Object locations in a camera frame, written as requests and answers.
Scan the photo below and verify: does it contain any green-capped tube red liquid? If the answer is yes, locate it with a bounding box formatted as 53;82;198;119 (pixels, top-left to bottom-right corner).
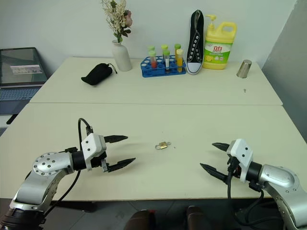
148;50;158;69

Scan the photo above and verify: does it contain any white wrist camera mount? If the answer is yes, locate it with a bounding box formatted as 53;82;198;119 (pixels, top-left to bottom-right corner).
81;134;107;172
226;138;254;184

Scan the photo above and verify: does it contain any metal cup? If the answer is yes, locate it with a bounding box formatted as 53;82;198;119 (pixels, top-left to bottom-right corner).
236;59;253;79

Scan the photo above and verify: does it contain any dried flower bouquet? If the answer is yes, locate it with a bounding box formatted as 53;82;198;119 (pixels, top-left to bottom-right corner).
100;0;133;45

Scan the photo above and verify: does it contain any blue test tube rack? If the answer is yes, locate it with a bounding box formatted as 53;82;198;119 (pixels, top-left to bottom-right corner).
140;55;188;78

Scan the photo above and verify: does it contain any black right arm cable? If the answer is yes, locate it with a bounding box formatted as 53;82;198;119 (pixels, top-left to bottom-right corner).
226;157;273;227

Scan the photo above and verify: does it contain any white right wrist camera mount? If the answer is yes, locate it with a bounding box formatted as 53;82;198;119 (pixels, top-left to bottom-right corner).
226;138;254;184

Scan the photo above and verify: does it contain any black high-top sneaker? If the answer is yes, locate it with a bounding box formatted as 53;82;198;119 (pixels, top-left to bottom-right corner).
186;9;205;76

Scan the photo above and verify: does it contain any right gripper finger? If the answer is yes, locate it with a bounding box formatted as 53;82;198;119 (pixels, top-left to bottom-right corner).
212;142;231;152
200;163;229;185

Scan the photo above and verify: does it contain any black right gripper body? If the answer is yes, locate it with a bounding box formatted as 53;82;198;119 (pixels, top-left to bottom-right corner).
226;154;242;181

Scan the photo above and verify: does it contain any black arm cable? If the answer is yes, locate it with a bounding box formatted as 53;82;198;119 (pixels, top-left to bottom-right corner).
226;157;273;227
40;117;94;219

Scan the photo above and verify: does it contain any open grey laptop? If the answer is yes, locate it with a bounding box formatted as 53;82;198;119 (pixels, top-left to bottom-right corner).
0;46;49;116

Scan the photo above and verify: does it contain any dark brown rounded shape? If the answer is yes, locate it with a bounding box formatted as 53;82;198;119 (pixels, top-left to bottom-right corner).
124;209;157;230
185;205;212;230

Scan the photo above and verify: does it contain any yellow detergent pump bottle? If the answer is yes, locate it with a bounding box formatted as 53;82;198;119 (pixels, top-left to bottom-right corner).
202;14;238;70

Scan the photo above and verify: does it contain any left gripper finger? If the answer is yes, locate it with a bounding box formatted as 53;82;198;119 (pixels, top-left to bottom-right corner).
107;157;137;173
104;135;129;144

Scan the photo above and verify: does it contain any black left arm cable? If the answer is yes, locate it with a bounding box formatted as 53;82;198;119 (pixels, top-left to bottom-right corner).
40;117;94;219

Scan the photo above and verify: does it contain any yellow-capped tube orange liquid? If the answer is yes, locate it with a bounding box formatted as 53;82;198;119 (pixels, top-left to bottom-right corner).
176;48;184;73

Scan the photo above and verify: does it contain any white ceramic vase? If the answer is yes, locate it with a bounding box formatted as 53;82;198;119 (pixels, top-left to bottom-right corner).
111;39;133;72

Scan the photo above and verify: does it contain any green-capped tube white label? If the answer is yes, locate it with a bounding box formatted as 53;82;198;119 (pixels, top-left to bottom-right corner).
162;49;171;72

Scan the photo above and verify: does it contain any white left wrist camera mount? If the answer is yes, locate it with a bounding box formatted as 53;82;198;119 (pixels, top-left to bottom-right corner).
81;134;107;172

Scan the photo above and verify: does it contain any black drawstring pouch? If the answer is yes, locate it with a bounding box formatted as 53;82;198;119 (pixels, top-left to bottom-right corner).
80;63;118;86

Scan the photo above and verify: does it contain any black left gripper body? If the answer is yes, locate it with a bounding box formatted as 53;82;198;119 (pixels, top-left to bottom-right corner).
90;150;110;173

